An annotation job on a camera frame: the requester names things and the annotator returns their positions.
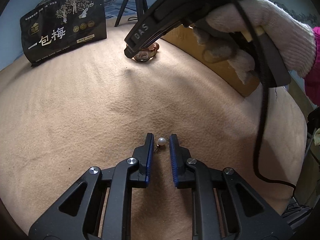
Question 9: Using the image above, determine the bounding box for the pearl earring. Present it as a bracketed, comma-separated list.
[154, 137, 167, 153]

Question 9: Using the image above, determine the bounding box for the right hand white glove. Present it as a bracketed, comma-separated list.
[191, 0, 317, 85]

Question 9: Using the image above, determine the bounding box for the cardboard box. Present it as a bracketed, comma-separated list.
[162, 25, 260, 97]

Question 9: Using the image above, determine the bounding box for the black tripod stand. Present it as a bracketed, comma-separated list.
[114, 0, 148, 27]

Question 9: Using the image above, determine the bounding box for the blue patterned bedding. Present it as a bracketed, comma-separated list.
[104, 0, 136, 19]

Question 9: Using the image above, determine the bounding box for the black snack bag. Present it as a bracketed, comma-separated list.
[20, 0, 107, 66]

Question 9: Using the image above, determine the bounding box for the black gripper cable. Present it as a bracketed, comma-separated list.
[232, 0, 298, 193]

